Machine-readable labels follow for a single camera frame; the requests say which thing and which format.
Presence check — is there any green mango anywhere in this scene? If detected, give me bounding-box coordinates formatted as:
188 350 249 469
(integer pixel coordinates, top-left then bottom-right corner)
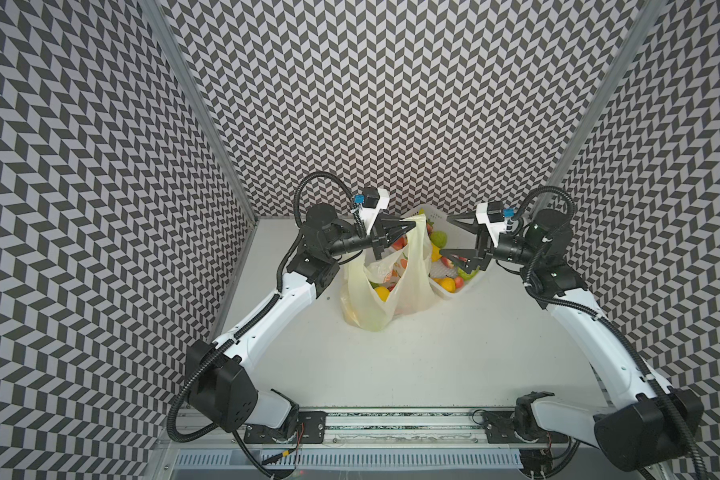
457 268 479 281

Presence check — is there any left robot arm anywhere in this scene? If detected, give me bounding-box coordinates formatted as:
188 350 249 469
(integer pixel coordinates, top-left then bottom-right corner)
166 171 416 443

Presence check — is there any green apple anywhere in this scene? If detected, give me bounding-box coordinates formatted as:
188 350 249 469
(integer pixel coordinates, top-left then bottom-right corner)
429 231 448 249

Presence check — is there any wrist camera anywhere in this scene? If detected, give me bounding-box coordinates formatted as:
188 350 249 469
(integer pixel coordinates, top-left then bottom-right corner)
352 186 390 237
475 201 515 247

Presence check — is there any white vent strip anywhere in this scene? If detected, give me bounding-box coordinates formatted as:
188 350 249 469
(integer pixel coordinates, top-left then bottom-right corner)
174 449 522 471

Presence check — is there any aluminium corner post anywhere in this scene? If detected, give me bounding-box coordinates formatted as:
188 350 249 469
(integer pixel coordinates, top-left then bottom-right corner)
139 0 257 224
513 1 665 206

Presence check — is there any yellow plastic bag orange print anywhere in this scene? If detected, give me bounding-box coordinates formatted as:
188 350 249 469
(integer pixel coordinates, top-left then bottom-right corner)
339 215 438 332

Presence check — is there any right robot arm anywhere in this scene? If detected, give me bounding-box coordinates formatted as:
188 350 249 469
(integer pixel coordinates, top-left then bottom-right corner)
442 186 708 479

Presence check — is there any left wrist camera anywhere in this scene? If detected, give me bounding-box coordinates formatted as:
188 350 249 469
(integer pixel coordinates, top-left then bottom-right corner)
352 186 390 237

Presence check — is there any aluminium left corner post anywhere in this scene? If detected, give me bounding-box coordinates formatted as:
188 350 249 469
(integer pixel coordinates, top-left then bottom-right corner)
139 0 257 224

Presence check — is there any aluminium right corner post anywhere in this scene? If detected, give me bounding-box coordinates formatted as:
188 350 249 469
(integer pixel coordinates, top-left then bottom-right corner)
513 1 665 206

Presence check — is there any white plastic fruit basket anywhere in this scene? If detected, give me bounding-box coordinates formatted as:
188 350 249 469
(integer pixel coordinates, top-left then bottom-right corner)
404 205 487 300

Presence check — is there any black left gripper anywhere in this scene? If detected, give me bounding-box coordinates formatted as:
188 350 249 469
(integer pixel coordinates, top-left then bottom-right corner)
326 212 417 260

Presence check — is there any yellow orange fruit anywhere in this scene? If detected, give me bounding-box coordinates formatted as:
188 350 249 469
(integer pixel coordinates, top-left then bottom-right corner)
437 277 457 293

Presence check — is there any yellow banana bunch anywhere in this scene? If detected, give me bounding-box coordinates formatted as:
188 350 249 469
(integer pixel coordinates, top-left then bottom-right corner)
431 244 442 262

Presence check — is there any yellow lemon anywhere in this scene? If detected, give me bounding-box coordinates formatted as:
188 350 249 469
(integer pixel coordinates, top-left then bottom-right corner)
374 286 390 302

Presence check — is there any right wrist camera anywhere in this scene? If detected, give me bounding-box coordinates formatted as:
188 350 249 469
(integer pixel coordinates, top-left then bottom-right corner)
475 201 515 247

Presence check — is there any red apple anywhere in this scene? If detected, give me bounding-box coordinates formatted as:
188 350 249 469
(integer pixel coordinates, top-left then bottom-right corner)
392 236 408 250

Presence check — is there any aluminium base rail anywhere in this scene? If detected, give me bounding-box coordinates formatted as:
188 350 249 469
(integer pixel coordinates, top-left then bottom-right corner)
167 406 655 451

